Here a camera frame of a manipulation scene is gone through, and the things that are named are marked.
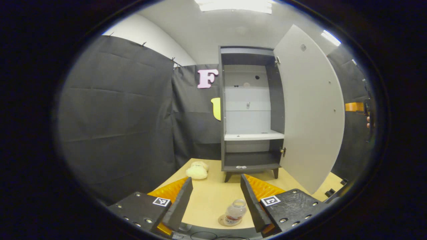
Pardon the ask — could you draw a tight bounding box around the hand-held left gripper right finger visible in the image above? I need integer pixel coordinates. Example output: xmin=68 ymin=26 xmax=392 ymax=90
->
xmin=240 ymin=174 xmax=329 ymax=238

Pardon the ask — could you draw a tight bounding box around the light grey cabinet door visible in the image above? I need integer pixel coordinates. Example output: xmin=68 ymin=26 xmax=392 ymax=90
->
xmin=274 ymin=24 xmax=346 ymax=195

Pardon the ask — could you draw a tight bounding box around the round brown coaster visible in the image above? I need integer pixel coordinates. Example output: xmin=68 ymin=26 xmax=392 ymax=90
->
xmin=218 ymin=214 xmax=243 ymax=227

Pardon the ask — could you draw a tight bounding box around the cream plush toy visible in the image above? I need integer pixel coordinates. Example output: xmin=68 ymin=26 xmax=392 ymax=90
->
xmin=185 ymin=161 xmax=209 ymax=180

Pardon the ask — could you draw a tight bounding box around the grey cabinet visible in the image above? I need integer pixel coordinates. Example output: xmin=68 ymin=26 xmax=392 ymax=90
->
xmin=219 ymin=46 xmax=287 ymax=183

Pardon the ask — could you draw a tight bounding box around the black backdrop cloth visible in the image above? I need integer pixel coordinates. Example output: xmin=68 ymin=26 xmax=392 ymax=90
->
xmin=57 ymin=35 xmax=376 ymax=205

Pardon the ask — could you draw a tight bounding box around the clear plastic bottle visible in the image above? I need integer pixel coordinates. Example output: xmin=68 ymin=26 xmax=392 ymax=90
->
xmin=224 ymin=199 xmax=248 ymax=226

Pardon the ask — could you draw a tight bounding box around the large ceiling light panel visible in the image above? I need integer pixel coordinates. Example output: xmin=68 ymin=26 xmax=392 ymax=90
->
xmin=194 ymin=0 xmax=273 ymax=14

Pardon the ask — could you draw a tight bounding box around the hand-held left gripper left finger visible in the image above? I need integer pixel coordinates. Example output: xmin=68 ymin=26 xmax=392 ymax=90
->
xmin=108 ymin=177 xmax=194 ymax=238

